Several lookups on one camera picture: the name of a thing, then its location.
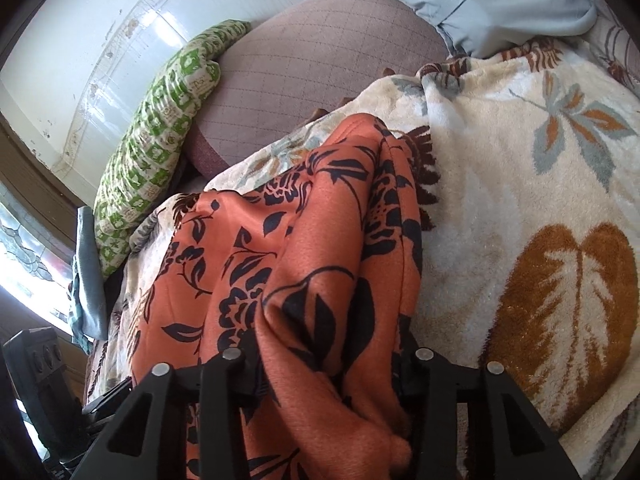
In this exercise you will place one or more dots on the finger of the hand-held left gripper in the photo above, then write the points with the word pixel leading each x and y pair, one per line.
pixel 107 397

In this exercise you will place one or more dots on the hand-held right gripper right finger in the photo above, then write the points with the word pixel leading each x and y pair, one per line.
pixel 430 380

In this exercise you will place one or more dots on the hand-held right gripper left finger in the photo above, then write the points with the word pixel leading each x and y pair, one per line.
pixel 220 385

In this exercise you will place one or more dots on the orange floral garment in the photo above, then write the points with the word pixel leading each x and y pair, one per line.
pixel 310 240

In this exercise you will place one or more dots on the grey-blue hanging cloth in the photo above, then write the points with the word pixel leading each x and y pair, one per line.
pixel 90 270

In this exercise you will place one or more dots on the patterned glass window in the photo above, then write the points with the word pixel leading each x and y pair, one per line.
pixel 20 250

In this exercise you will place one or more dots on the cream floral fleece blanket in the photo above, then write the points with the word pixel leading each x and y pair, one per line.
pixel 500 185

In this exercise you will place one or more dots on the green patterned pillow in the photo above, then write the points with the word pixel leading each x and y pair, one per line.
pixel 150 150

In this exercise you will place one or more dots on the mauve quilted cushion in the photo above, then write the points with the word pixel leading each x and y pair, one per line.
pixel 300 60

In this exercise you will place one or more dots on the light blue cloth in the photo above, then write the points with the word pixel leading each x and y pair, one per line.
pixel 500 5

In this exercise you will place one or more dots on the brown wooden window frame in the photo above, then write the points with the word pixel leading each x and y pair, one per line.
pixel 50 185

